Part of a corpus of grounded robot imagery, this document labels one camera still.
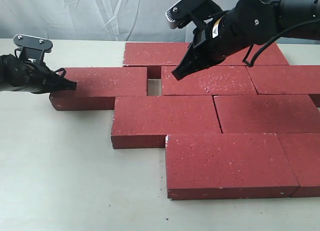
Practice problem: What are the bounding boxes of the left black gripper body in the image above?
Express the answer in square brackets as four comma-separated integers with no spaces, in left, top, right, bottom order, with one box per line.
[4,54,77,94]

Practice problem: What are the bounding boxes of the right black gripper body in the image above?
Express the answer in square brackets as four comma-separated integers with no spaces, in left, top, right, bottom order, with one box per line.
[172,10,250,81]

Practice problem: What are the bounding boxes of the red top brick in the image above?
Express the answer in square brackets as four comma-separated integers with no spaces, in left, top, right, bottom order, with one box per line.
[49,67,148,111]

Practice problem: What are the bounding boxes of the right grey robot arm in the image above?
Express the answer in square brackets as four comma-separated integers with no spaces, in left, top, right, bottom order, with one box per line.
[165,0,320,80]

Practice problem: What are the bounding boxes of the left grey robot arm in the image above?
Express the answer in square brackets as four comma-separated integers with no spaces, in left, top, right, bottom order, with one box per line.
[0,54,77,94]

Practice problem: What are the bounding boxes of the red back right brick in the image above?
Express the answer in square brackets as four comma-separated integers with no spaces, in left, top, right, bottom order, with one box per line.
[219,43,289,66]

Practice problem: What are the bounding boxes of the red middle right brick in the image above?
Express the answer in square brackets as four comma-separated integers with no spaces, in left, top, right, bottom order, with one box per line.
[247,65,320,108]

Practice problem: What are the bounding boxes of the red back left brick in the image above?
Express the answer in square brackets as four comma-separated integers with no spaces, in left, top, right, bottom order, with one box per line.
[122,42,189,79]

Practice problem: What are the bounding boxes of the red third row brick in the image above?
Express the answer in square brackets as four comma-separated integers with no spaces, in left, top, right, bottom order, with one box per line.
[213,94,320,134]

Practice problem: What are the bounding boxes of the red front left brick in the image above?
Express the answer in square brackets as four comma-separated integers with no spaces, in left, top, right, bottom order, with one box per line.
[165,133,300,200]

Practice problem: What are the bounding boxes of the red front right brick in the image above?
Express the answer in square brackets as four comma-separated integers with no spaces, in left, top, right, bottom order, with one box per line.
[277,133,320,198]

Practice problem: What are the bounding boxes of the white backdrop curtain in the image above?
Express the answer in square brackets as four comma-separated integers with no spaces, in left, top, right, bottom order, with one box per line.
[0,0,194,42]

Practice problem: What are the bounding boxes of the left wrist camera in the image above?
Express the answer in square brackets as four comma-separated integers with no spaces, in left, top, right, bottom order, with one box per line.
[12,34,53,65]

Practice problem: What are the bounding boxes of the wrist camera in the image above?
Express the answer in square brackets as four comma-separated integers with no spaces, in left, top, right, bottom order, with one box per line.
[12,34,53,65]
[165,0,223,30]

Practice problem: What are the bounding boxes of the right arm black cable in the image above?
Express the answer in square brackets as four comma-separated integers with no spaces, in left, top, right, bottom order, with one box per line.
[242,15,320,68]

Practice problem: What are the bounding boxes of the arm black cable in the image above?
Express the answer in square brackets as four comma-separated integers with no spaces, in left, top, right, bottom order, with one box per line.
[13,48,68,79]
[242,15,320,68]

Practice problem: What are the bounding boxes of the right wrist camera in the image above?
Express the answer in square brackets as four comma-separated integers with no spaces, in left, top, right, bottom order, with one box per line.
[165,0,223,30]

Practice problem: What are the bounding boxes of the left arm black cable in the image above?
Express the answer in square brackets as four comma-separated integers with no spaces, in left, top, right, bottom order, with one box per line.
[13,48,68,79]

